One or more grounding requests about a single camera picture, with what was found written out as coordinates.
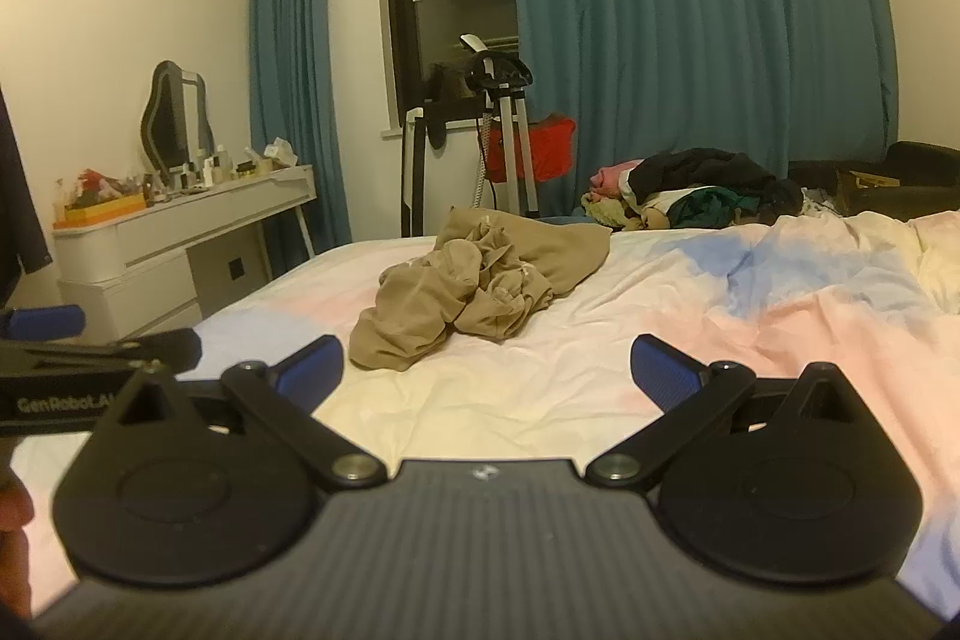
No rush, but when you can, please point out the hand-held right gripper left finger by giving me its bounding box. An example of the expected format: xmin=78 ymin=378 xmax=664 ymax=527
xmin=118 ymin=334 xmax=389 ymax=492

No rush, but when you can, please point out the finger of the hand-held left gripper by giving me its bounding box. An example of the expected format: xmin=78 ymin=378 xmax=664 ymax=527
xmin=0 ymin=305 xmax=85 ymax=342
xmin=0 ymin=328 xmax=204 ymax=378

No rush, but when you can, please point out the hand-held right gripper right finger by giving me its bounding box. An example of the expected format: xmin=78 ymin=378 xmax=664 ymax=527
xmin=586 ymin=334 xmax=864 ymax=490

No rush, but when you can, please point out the tan t-shirt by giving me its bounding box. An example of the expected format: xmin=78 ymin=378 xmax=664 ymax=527
xmin=349 ymin=206 xmax=613 ymax=373

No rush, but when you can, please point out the pile of mixed clothes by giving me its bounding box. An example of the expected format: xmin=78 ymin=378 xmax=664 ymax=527
xmin=580 ymin=146 xmax=808 ymax=233

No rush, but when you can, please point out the person's left hand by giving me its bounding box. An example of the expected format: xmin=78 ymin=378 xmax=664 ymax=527
xmin=0 ymin=476 xmax=35 ymax=611

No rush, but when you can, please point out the white bed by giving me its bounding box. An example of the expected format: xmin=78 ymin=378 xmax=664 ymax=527
xmin=0 ymin=208 xmax=960 ymax=620

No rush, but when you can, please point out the white dressing table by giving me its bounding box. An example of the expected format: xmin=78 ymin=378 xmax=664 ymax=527
xmin=50 ymin=163 xmax=318 ymax=342

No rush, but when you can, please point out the orange box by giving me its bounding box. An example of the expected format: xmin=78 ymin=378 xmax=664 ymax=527
xmin=63 ymin=193 xmax=148 ymax=229

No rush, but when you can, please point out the dark hanging garment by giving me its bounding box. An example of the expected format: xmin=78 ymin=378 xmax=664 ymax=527
xmin=0 ymin=83 xmax=54 ymax=308

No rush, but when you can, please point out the row of cosmetic bottles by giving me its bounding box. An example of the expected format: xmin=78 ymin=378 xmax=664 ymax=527
xmin=142 ymin=141 xmax=275 ymax=196

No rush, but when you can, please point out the wavy framed mirror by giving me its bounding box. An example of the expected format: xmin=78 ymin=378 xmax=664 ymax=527
xmin=139 ymin=59 xmax=219 ymax=177

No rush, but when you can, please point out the red bag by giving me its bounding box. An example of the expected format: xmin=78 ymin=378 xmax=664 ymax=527
xmin=485 ymin=114 xmax=578 ymax=184

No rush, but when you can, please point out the cardboard box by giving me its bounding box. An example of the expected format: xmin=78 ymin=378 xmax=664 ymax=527
xmin=835 ymin=165 xmax=902 ymax=214

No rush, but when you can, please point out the narrow teal curtain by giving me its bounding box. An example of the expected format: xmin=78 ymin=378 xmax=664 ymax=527
xmin=247 ymin=0 xmax=354 ymax=252

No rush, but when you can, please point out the dark armchair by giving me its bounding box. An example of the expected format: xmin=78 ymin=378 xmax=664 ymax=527
xmin=787 ymin=140 xmax=960 ymax=218

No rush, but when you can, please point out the wide teal curtain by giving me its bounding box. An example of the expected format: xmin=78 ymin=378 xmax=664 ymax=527
xmin=502 ymin=0 xmax=901 ymax=223

